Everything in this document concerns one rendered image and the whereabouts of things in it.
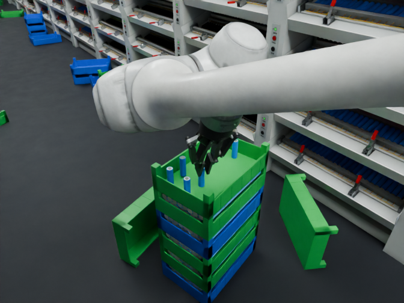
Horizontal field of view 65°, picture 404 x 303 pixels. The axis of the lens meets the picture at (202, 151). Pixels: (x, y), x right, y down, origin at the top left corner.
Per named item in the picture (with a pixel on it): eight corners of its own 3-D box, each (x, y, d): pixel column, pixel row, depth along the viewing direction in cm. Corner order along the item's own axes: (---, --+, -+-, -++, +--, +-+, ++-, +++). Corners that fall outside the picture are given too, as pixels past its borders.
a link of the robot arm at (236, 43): (235, 74, 66) (177, 87, 61) (257, 6, 53) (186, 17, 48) (260, 113, 61) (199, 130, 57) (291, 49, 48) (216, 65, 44)
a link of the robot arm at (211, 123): (254, 113, 61) (246, 131, 66) (236, 79, 65) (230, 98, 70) (211, 121, 58) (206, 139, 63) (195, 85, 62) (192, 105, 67)
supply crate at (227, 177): (208, 220, 79) (209, 196, 74) (153, 187, 89) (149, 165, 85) (267, 165, 98) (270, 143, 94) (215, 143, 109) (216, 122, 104)
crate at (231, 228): (208, 261, 88) (208, 241, 83) (157, 226, 98) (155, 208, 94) (261, 202, 107) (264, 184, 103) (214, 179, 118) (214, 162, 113)
